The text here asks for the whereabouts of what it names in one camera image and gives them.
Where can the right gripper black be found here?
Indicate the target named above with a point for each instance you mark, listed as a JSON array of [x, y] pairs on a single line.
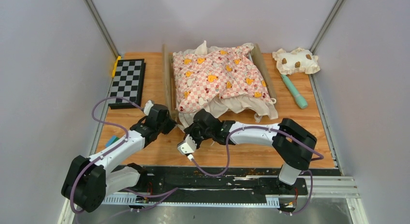
[[190, 130]]

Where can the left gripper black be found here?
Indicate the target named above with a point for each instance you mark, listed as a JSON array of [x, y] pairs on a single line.
[[171, 124]]

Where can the pink checkered duck cushion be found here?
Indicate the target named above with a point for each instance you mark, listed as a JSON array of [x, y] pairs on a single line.
[[218, 80]]

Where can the wooden pet bed striped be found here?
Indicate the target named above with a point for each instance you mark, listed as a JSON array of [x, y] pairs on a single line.
[[255, 57]]

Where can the cream pillow brown spots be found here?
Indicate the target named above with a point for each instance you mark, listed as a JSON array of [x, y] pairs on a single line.
[[297, 61]]

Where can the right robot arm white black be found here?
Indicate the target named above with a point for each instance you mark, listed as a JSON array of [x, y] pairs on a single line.
[[294, 144]]

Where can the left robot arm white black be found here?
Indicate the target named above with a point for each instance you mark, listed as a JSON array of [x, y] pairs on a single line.
[[115, 152]]

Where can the blue green grey block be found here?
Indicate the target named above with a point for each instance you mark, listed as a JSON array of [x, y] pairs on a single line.
[[112, 140]]

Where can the black grey chessboard box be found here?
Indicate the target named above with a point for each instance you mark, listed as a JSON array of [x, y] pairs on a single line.
[[127, 84]]

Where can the teal cylindrical toy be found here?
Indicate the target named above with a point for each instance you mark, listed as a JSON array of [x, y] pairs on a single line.
[[298, 98]]

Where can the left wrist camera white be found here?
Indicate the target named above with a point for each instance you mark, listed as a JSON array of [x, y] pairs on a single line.
[[148, 105]]

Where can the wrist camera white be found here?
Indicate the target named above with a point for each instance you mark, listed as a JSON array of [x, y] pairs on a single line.
[[148, 105], [188, 145]]

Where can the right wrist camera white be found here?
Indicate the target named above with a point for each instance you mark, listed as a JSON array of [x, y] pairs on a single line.
[[188, 145]]

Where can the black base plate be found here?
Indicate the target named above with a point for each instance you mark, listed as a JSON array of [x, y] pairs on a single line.
[[237, 185]]

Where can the yellow clip on frame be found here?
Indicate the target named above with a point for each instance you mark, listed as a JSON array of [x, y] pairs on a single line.
[[115, 66]]

